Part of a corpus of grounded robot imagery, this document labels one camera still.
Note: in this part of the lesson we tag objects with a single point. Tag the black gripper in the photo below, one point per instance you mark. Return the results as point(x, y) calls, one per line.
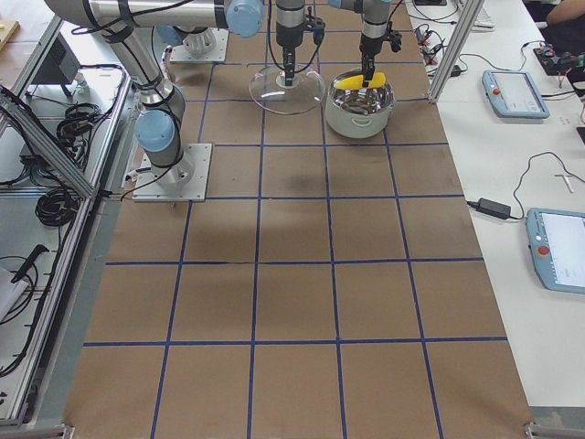
point(287, 39)
point(369, 44)

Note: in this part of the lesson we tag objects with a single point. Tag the pale green cooking pot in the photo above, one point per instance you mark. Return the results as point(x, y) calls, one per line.
point(358, 114)

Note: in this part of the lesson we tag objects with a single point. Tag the black electronics board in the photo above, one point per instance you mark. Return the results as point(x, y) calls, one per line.
point(557, 64)

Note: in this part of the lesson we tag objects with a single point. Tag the blue teach pendant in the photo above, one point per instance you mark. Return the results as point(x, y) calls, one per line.
point(514, 95)
point(556, 245)

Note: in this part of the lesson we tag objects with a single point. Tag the black power adapter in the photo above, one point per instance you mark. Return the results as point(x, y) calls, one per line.
point(493, 208)

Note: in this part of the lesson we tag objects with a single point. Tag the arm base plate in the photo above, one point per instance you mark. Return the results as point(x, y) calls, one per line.
point(208, 46)
point(185, 181)

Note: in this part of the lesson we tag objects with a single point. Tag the near blue teach pendant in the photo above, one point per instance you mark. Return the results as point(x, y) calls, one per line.
point(556, 245)

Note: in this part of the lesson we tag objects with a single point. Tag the glass pot lid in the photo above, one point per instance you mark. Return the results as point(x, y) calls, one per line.
point(269, 89)

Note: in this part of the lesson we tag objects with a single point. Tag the far blue teach pendant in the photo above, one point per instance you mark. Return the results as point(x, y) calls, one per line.
point(514, 95)

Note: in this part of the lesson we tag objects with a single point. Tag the aluminium frame post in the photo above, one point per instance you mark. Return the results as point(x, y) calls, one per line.
point(454, 48)

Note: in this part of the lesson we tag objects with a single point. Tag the brown paper table cover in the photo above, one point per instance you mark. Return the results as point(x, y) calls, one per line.
point(326, 288)

